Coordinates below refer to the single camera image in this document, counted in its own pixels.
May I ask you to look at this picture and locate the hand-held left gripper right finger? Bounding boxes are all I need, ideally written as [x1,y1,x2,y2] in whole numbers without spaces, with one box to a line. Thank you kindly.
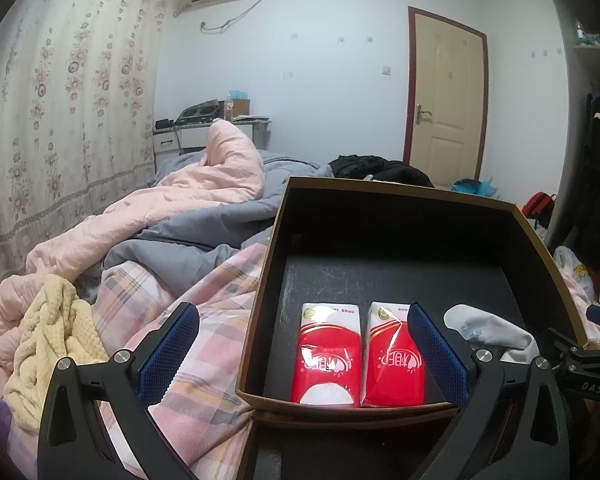
[407,302,571,480]

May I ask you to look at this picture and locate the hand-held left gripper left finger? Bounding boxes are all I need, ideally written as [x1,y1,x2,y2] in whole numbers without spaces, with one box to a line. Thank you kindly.
[37,302,201,480]

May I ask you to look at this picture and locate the red white tissue pack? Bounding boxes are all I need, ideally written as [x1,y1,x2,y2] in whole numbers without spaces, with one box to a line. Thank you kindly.
[290,302,365,407]
[361,301,427,407]

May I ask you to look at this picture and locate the white sock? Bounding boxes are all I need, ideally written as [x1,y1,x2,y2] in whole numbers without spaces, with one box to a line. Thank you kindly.
[442,304,540,363]

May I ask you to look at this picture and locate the brown-edged black storage box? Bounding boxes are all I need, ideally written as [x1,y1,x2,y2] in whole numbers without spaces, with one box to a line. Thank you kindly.
[235,176,593,413]

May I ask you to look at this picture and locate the pink plaid bedsheet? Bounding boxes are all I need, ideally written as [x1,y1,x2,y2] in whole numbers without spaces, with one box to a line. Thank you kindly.
[87,242,268,480]

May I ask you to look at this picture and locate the white plastic bag yellow print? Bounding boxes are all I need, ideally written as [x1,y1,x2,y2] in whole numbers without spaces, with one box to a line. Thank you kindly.
[552,247,595,306]

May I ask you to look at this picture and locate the yellow towel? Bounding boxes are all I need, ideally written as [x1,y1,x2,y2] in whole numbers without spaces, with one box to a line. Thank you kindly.
[4,275,112,432]

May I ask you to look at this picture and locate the grey quilt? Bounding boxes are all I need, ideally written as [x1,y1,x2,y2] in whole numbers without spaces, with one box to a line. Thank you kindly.
[102,150,333,286]

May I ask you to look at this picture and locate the red bag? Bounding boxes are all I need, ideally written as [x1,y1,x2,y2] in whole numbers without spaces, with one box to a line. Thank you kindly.
[522,192,557,218]

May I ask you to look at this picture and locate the pink quilt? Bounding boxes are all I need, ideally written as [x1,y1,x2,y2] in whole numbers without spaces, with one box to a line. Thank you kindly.
[0,120,267,466]

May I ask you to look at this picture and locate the hanging black clothes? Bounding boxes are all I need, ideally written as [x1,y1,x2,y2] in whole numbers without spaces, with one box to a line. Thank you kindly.
[580,92,600,281]

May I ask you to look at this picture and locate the blue plastic bag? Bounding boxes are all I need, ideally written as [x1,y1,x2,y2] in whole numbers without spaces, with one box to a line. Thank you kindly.
[451,177,501,196]

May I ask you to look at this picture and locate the black jacket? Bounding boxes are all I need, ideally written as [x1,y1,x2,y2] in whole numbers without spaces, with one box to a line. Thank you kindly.
[327,155,436,189]

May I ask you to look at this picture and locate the white desk with drawer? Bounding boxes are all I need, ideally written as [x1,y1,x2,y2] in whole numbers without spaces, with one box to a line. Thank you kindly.
[152,117,272,167]

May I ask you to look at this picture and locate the black cooker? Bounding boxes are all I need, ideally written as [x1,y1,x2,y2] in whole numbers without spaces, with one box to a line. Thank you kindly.
[172,101,226,123]

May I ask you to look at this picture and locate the floral curtain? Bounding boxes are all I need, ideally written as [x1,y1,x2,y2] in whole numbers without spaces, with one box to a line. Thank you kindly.
[0,0,178,281]

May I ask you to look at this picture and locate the cream door with brown frame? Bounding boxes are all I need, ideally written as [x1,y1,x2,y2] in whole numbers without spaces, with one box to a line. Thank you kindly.
[402,5,488,188]

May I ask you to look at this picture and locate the grey air conditioner hose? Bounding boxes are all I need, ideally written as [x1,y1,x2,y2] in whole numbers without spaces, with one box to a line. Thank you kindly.
[172,0,270,35]

